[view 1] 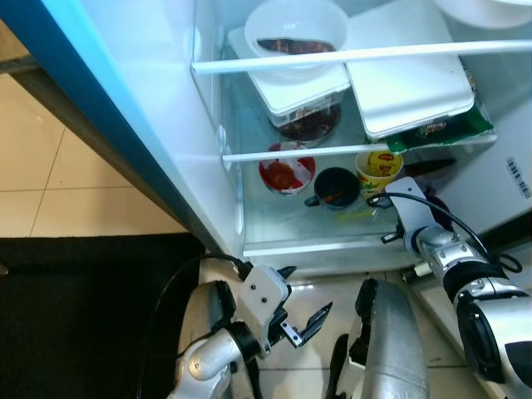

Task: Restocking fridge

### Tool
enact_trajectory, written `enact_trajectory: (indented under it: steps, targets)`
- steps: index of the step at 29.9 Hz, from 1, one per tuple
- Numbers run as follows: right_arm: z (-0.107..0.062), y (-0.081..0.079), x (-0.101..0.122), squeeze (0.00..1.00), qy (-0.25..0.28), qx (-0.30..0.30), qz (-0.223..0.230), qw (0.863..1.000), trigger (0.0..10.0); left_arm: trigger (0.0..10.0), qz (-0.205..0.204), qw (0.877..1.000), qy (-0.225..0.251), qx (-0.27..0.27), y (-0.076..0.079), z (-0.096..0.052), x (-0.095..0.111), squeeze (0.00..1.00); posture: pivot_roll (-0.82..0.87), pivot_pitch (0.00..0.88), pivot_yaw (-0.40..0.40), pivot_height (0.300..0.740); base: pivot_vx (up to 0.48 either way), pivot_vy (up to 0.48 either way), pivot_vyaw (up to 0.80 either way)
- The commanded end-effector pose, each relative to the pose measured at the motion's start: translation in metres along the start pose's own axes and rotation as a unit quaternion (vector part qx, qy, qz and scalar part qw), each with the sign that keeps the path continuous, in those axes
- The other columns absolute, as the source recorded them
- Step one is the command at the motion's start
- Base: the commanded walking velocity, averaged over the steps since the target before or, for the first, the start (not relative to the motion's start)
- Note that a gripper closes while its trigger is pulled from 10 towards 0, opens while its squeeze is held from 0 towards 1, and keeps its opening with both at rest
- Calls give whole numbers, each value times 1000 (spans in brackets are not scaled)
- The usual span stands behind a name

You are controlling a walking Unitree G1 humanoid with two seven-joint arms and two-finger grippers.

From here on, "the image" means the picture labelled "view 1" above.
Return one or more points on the white bowl with dark food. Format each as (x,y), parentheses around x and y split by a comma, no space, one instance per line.
(283,21)

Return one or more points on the green food packet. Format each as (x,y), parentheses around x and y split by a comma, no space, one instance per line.
(440,129)

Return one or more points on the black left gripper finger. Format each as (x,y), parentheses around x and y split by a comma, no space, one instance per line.
(288,272)
(317,317)

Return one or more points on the white flat rectangular tray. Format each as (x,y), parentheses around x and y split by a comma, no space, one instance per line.
(407,91)

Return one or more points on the clear tub with dark food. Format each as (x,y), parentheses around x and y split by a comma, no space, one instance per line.
(307,126)

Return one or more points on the black mug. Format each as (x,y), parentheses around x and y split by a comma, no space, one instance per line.
(337,189)

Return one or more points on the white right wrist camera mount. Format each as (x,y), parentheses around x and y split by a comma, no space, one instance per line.
(409,204)

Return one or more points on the silver two-door fridge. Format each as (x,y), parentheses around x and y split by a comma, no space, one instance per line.
(150,125)

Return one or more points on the white barcode sticker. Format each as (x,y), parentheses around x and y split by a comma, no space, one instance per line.
(518,177)

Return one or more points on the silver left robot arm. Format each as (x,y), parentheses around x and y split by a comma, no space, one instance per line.
(208,362)

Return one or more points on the red and white bowl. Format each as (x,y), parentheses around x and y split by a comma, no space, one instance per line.
(287,174)

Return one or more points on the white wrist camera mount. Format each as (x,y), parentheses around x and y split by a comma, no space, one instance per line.
(264,295)
(409,204)

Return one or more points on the yellow paper cup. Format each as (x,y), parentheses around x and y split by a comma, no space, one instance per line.
(378,166)

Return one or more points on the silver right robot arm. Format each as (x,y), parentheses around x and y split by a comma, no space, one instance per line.
(482,291)

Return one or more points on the white lidded food container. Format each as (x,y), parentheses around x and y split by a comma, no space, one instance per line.
(291,96)

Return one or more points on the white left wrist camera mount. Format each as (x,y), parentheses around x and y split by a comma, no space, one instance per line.
(264,295)

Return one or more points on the white bowl holding fruit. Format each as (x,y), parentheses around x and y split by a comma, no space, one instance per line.
(482,10)

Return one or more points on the glass shelf white rail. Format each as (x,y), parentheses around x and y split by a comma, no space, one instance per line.
(316,245)
(374,54)
(249,155)

